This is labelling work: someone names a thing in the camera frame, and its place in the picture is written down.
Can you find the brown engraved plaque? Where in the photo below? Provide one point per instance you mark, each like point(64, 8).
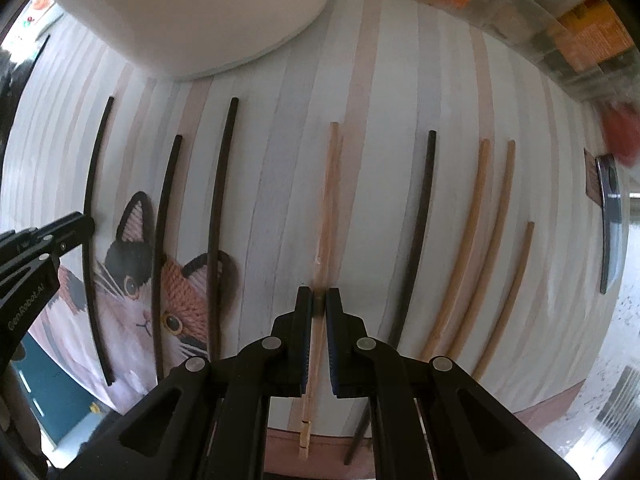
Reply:
point(591, 180)

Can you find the striped cat print placemat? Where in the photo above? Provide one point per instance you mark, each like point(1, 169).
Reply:
point(380, 110)

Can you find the white rounded container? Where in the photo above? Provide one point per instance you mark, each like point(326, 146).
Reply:
point(200, 10)

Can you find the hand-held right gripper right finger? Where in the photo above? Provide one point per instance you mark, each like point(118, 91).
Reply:
point(334, 345)

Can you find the black chopstick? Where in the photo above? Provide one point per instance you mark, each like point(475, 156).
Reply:
point(105, 365)
point(215, 210)
point(419, 230)
point(159, 270)

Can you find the clear plastic bag red contents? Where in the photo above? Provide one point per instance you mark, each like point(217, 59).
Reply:
point(622, 130)

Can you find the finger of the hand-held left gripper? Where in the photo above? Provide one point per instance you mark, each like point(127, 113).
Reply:
point(70, 227)

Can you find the clear acrylic organizer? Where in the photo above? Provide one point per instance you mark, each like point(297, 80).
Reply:
point(505, 17)

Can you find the wooden chopstick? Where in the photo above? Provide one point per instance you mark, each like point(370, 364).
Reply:
point(500, 220)
point(327, 210)
point(468, 230)
point(516, 280)

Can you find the grey smartphone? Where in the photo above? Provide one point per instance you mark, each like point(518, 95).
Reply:
point(611, 220)

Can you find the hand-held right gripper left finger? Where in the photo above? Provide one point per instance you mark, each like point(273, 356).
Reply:
point(304, 345)

